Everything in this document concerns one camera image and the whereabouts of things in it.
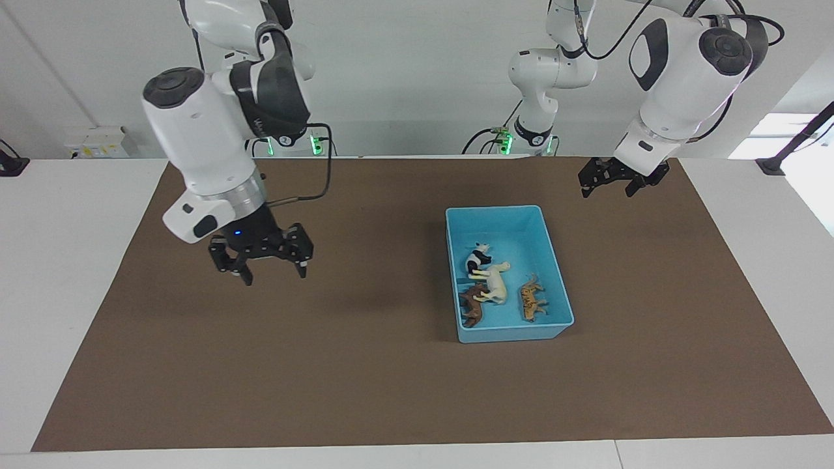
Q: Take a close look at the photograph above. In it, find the orange spotted tiger toy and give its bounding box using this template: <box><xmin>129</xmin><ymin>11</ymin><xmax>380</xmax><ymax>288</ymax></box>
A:
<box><xmin>519</xmin><ymin>273</ymin><xmax>549</xmax><ymax>323</ymax></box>

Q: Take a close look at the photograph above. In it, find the cream horse toy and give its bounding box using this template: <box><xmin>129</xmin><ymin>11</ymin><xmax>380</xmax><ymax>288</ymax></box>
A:
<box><xmin>474</xmin><ymin>261</ymin><xmax>512</xmax><ymax>305</ymax></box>

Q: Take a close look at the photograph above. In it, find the black and white panda toy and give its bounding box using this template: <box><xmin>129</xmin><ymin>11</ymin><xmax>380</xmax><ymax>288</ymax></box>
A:
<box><xmin>465</xmin><ymin>242</ymin><xmax>494</xmax><ymax>280</ymax></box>

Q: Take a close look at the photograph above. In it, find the brown lion toy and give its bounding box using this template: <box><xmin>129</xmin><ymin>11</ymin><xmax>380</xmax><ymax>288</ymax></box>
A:
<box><xmin>458</xmin><ymin>284</ymin><xmax>489</xmax><ymax>329</ymax></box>

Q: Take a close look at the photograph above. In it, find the light blue storage box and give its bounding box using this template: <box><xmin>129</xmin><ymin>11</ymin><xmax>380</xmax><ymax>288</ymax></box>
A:
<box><xmin>446</xmin><ymin>205</ymin><xmax>575</xmax><ymax>344</ymax></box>

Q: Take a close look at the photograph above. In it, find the brown table mat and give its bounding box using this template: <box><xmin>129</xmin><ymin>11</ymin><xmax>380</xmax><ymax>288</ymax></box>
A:
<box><xmin>31</xmin><ymin>156</ymin><xmax>834</xmax><ymax>453</ymax></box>

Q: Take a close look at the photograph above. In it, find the black clamp stand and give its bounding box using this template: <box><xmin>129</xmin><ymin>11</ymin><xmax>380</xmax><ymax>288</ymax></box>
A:
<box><xmin>756</xmin><ymin>101</ymin><xmax>834</xmax><ymax>176</ymax></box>

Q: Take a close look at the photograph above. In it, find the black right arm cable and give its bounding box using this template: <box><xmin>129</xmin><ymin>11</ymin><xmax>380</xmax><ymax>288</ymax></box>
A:
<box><xmin>263</xmin><ymin>122</ymin><xmax>334</xmax><ymax>208</ymax></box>

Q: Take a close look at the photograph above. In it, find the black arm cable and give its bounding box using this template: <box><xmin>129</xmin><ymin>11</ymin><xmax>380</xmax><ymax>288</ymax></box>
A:
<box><xmin>263</xmin><ymin>122</ymin><xmax>334</xmax><ymax>208</ymax></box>
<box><xmin>573</xmin><ymin>0</ymin><xmax>654</xmax><ymax>61</ymax></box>

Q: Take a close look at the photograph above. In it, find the black left base cable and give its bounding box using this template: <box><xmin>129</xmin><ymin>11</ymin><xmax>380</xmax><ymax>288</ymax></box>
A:
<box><xmin>461</xmin><ymin>98</ymin><xmax>524</xmax><ymax>156</ymax></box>

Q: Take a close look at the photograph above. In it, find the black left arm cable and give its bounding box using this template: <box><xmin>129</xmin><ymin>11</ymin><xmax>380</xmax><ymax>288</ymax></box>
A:
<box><xmin>573</xmin><ymin>0</ymin><xmax>654</xmax><ymax>61</ymax></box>

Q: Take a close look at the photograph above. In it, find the white wall socket box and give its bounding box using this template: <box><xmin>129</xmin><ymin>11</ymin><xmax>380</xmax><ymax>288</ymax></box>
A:
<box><xmin>65</xmin><ymin>126</ymin><xmax>140</xmax><ymax>160</ymax></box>

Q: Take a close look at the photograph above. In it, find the small black clamp mount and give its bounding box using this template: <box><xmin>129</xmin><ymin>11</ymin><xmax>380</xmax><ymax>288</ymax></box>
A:
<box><xmin>0</xmin><ymin>139</ymin><xmax>31</xmax><ymax>178</ymax></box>

